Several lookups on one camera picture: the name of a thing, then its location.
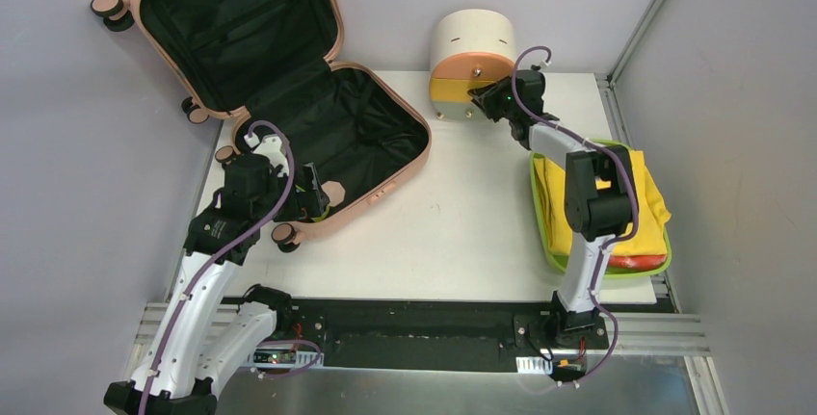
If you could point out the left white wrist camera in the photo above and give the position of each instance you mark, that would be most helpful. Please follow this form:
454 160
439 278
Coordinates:
271 147

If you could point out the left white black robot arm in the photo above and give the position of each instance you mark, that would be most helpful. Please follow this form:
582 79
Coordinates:
181 372

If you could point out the yellow green spray bottle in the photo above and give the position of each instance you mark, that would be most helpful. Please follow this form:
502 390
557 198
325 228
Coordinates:
324 214

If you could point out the green plastic tray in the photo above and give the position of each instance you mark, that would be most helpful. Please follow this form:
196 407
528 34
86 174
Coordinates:
559 262

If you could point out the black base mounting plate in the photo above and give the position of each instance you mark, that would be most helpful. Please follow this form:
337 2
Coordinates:
439 354

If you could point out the red white tie-dye cloth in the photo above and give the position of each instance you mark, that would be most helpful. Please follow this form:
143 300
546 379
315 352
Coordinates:
637 263

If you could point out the pink hard-shell suitcase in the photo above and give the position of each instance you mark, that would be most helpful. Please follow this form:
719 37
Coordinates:
270 65

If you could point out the yellow cloth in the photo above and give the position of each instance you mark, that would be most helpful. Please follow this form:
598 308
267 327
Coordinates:
653 213

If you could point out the cream three-drawer round cabinet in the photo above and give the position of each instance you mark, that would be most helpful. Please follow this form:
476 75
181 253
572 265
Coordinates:
470 49

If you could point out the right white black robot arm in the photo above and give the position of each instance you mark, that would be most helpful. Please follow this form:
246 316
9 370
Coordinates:
600 203

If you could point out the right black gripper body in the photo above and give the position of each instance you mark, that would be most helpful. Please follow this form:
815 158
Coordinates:
487 99

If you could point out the pink octagonal small box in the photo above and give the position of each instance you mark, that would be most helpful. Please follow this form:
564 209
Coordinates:
335 192

